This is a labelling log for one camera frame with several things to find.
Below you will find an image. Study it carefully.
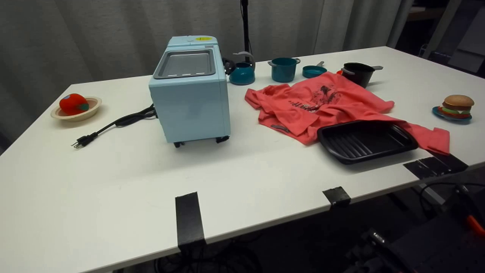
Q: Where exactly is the peach shirt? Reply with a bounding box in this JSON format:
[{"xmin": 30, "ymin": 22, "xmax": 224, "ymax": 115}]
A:
[{"xmin": 243, "ymin": 69, "xmax": 453, "ymax": 157}]

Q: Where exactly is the light blue toaster oven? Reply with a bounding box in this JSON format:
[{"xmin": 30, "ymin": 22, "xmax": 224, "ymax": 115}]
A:
[{"xmin": 146, "ymin": 33, "xmax": 231, "ymax": 148}]

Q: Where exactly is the teal toy kettle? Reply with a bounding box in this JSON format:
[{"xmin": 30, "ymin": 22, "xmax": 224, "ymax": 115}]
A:
[{"xmin": 222, "ymin": 49, "xmax": 257, "ymax": 86}]

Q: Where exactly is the teal toy pot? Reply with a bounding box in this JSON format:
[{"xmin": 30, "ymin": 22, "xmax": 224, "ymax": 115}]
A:
[{"xmin": 266, "ymin": 56, "xmax": 301, "ymax": 84}]

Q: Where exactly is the teal toy frying pan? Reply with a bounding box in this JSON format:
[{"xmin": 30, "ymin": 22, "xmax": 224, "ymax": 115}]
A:
[{"xmin": 299, "ymin": 60, "xmax": 328, "ymax": 80}]

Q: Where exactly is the black tape strip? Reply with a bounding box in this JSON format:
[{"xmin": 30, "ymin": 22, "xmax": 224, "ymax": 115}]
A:
[
  {"xmin": 172, "ymin": 191, "xmax": 207, "ymax": 250},
  {"xmin": 402, "ymin": 150, "xmax": 469, "ymax": 180},
  {"xmin": 321, "ymin": 184, "xmax": 352, "ymax": 207}
]

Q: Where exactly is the black grill tray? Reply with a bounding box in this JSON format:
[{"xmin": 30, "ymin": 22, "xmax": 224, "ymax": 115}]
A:
[{"xmin": 315, "ymin": 118, "xmax": 421, "ymax": 165}]

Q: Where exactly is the black toy pot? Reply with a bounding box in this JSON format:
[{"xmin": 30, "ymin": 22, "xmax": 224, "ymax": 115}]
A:
[{"xmin": 340, "ymin": 60, "xmax": 384, "ymax": 89}]

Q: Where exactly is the red food on plate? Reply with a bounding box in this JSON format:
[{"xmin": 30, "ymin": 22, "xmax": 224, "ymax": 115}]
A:
[{"xmin": 48, "ymin": 95, "xmax": 102, "ymax": 122}]

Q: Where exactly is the red toy tomato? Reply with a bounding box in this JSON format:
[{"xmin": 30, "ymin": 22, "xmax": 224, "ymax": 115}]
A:
[{"xmin": 57, "ymin": 90, "xmax": 90, "ymax": 116}]

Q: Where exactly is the blue small plate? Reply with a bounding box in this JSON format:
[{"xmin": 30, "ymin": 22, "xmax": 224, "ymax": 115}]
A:
[{"xmin": 430, "ymin": 104, "xmax": 474, "ymax": 125}]

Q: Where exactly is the toy burger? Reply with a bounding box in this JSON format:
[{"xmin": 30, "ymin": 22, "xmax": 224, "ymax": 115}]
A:
[{"xmin": 436, "ymin": 92, "xmax": 477, "ymax": 121}]

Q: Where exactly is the black camera tripod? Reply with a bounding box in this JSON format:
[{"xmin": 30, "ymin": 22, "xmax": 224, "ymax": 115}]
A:
[{"xmin": 237, "ymin": 0, "xmax": 252, "ymax": 52}]

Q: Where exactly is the black power cord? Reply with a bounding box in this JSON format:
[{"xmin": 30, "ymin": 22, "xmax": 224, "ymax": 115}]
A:
[{"xmin": 71, "ymin": 103, "xmax": 158, "ymax": 150}]

